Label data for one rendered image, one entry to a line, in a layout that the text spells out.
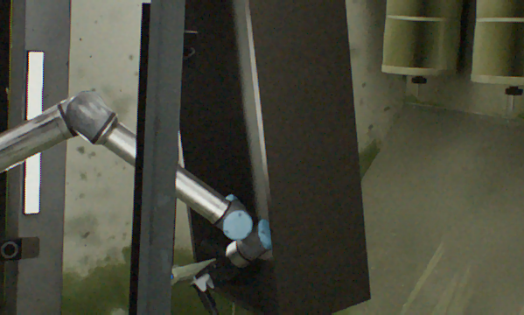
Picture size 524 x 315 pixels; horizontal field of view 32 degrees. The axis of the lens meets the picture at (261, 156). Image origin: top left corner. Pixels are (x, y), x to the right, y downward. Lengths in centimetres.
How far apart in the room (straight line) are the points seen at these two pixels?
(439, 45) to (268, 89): 139
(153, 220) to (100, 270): 215
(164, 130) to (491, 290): 215
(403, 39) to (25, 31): 156
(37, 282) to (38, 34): 97
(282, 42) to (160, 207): 118
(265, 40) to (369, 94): 170
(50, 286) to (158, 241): 209
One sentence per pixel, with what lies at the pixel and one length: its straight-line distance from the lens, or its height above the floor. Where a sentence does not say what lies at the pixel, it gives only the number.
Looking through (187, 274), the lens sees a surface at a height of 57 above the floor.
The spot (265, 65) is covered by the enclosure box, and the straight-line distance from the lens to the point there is 275.
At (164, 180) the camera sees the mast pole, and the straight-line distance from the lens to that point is 170.
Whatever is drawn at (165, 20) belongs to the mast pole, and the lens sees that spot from 167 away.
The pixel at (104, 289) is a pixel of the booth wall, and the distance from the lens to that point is 387.
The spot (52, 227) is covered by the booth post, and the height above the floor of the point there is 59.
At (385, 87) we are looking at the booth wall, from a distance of 444.
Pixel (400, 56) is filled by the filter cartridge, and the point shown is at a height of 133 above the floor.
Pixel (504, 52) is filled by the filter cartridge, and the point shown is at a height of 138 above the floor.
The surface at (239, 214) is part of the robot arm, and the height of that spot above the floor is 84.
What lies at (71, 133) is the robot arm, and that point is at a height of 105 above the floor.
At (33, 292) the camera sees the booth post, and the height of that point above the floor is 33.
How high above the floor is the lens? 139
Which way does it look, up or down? 8 degrees down
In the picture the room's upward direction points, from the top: 4 degrees clockwise
